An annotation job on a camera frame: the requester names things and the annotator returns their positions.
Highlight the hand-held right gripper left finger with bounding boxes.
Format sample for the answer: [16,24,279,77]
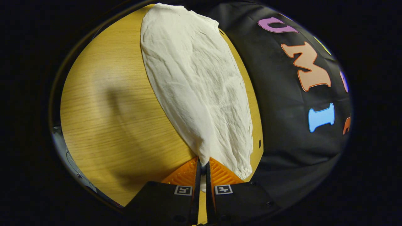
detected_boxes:
[124,157,201,225]

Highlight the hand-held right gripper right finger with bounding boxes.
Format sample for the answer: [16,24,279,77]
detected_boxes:
[206,156,280,225]

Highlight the white jeans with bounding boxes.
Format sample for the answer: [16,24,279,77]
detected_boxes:
[140,3,254,192]

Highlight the black backdrop cloth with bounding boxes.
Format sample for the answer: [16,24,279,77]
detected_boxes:
[201,2,352,211]

